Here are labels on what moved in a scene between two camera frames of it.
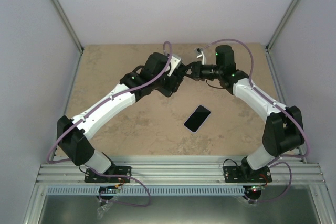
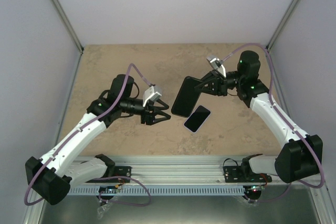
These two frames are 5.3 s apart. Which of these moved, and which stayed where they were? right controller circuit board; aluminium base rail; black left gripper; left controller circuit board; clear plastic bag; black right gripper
Moved: black right gripper; black left gripper
Stayed: aluminium base rail; right controller circuit board; clear plastic bag; left controller circuit board
